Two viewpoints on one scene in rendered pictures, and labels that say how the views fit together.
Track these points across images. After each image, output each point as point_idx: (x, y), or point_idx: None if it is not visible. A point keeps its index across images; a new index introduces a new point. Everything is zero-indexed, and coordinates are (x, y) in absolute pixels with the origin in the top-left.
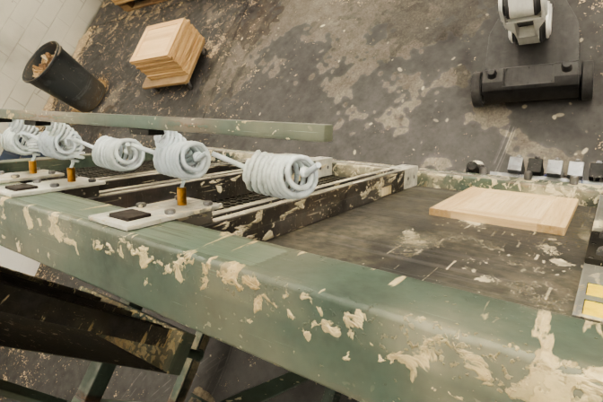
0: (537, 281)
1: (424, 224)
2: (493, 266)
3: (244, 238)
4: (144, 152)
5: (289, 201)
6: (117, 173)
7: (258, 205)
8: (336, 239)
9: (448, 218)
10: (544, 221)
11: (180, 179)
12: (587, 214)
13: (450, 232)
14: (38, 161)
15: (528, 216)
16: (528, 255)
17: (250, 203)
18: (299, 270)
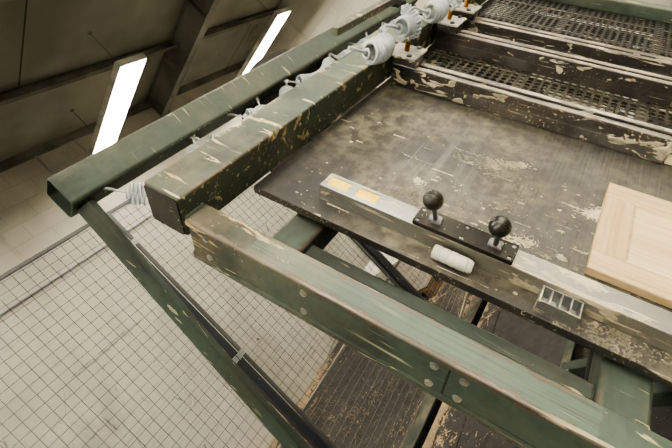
0: (423, 205)
1: (557, 178)
2: (447, 191)
3: (357, 70)
4: (436, 14)
5: (486, 88)
6: (613, 29)
7: (471, 80)
8: (478, 129)
9: (600, 199)
10: (612, 259)
11: (532, 48)
12: None
13: (537, 189)
14: None
15: (636, 257)
16: (488, 220)
17: (470, 76)
18: (317, 82)
